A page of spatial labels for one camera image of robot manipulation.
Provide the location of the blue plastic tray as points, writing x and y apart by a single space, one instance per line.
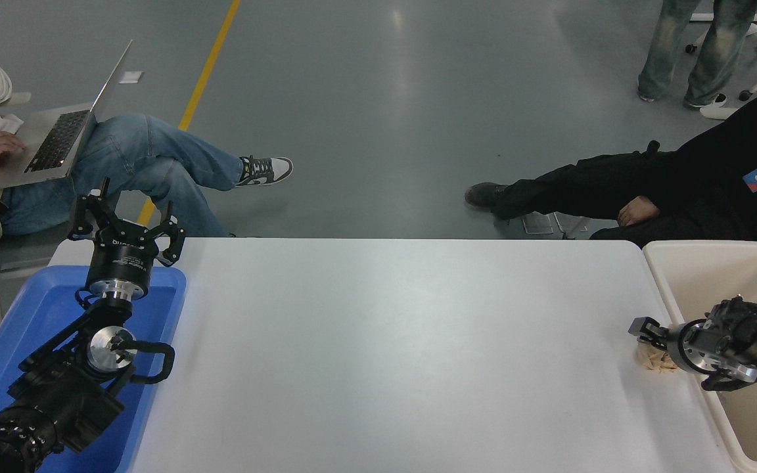
43 309

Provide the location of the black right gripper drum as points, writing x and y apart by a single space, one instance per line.
666 343

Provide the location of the standing person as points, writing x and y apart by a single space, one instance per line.
664 52

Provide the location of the seated person with laptop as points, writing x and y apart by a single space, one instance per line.
142 157

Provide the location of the grey chair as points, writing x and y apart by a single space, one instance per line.
17 253

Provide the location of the metal floor plate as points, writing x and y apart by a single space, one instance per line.
539 225

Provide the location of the white paper scrap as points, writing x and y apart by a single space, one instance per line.
130 77

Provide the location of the seated person in black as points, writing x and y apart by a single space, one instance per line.
700 177

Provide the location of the tan paper ball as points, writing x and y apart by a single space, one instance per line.
654 360

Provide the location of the person's bare hand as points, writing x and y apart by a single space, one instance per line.
638 210

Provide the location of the large pale bin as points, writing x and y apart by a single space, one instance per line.
707 276

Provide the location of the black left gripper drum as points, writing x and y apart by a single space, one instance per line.
120 263

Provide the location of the silver laptop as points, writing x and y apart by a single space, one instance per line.
56 141

